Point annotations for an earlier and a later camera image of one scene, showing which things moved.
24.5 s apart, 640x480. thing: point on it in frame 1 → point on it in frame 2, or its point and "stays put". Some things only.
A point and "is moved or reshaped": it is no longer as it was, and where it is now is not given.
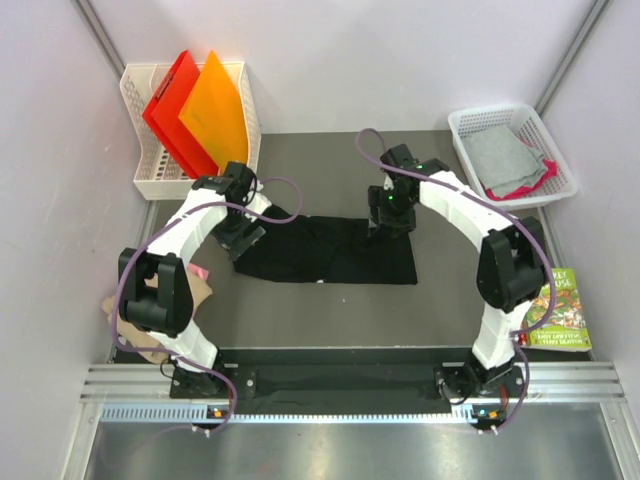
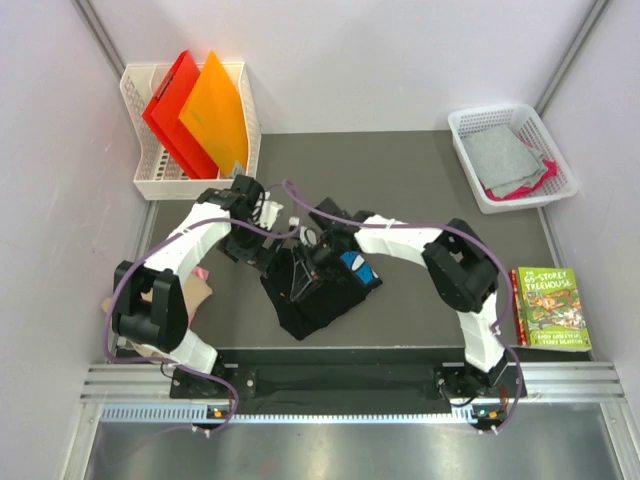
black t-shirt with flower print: [330, 250] is moved or reshaped
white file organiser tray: [157, 176] stays put
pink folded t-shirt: [199, 271] stays put
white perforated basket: [509, 156] stays put
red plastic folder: [164, 108] stays put
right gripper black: [378, 198] → [303, 278]
